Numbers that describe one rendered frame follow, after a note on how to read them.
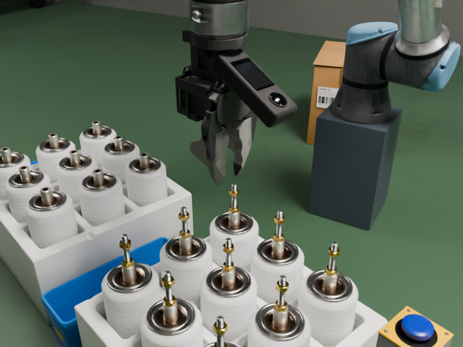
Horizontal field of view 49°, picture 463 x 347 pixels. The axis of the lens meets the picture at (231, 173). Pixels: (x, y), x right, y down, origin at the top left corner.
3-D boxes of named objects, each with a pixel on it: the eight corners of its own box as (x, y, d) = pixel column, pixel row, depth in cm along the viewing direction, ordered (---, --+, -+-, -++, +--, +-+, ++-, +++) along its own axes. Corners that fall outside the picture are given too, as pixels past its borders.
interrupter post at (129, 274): (132, 272, 87) (130, 257, 85) (140, 279, 85) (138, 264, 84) (120, 278, 86) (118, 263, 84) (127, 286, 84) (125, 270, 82)
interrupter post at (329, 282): (326, 294, 82) (328, 279, 81) (319, 284, 84) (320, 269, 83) (339, 290, 83) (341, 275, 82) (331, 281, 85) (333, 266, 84)
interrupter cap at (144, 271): (138, 259, 90) (137, 255, 90) (160, 281, 85) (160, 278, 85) (99, 277, 86) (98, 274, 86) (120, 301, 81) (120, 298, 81)
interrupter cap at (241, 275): (200, 296, 82) (200, 292, 82) (211, 266, 88) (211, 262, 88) (247, 302, 81) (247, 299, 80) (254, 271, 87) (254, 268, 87)
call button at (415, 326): (410, 319, 70) (413, 308, 69) (437, 336, 67) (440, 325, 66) (393, 334, 67) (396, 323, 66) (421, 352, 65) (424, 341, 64)
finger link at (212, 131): (220, 151, 72) (226, 92, 68) (229, 155, 71) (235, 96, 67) (197, 159, 69) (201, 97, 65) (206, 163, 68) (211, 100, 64)
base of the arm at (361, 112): (342, 97, 143) (346, 63, 138) (396, 107, 136) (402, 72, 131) (323, 116, 132) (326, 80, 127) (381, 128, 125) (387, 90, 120)
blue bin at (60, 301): (167, 274, 123) (163, 234, 117) (194, 298, 116) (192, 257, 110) (49, 337, 106) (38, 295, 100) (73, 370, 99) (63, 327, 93)
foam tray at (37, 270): (119, 191, 156) (112, 138, 147) (194, 252, 131) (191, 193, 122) (-11, 241, 135) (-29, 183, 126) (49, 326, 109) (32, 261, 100)
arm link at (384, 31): (357, 65, 136) (363, 14, 130) (404, 76, 129) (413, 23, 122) (332, 76, 129) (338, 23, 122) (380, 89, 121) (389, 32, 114)
